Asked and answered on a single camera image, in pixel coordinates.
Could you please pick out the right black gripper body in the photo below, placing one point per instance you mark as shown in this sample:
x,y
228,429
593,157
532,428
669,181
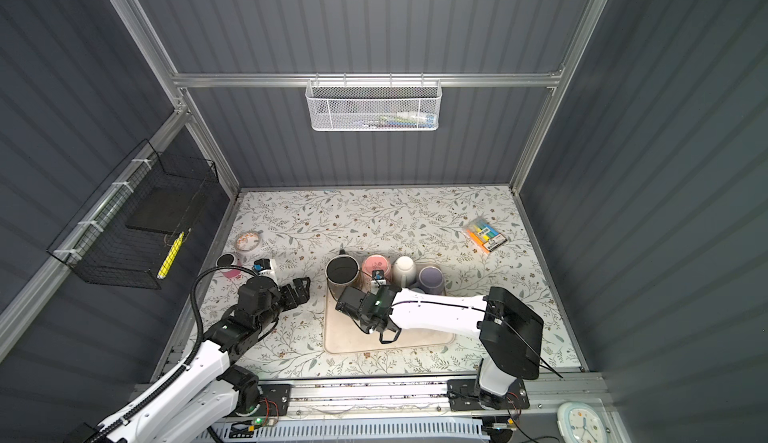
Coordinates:
x,y
362,324

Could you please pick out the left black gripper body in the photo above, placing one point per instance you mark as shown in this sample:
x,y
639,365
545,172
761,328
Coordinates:
x,y
286,299

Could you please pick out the pink patterned mug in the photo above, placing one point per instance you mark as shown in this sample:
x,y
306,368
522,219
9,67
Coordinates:
x,y
374,262

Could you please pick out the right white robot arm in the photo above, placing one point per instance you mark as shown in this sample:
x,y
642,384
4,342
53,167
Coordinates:
x,y
510,332

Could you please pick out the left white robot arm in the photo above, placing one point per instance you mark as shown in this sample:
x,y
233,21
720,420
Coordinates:
x,y
207,384

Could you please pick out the black mug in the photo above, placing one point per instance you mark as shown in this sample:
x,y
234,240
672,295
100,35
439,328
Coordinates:
x,y
342,271

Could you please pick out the white mug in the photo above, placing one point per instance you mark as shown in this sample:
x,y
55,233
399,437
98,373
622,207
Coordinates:
x,y
404,271

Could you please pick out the purple mug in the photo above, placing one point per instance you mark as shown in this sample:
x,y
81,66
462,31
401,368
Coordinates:
x,y
430,280

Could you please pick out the beige drying mat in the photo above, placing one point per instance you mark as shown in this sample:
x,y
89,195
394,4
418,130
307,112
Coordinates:
x,y
342,336

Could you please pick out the small magenta cup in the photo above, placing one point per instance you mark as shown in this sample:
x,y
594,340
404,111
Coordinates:
x,y
231,263

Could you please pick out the tape roll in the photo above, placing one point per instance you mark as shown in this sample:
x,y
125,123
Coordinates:
x,y
247,241

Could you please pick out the floral table cover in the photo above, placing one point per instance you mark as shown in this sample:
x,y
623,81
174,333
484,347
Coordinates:
x,y
302,230

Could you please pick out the colourful marker box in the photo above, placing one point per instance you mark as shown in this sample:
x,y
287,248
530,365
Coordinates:
x,y
484,235

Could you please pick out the tubes in white basket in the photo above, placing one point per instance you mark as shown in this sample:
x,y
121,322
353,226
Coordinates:
x,y
403,120

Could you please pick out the white analog clock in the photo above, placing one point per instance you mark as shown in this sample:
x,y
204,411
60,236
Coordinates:
x,y
579,422

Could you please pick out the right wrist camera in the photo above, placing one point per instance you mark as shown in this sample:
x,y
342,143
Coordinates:
x,y
377,280

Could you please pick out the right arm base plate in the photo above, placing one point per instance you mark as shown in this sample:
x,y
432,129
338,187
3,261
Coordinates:
x,y
465,394

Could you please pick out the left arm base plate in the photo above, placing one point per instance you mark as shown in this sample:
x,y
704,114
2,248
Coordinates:
x,y
276,398

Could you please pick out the white perforated cable tray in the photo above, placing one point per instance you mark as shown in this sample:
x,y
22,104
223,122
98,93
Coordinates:
x,y
436,429

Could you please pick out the black wire basket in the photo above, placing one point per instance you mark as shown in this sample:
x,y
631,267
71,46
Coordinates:
x,y
125,236

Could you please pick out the white wire basket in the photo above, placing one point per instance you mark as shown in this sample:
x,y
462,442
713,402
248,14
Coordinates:
x,y
336,108

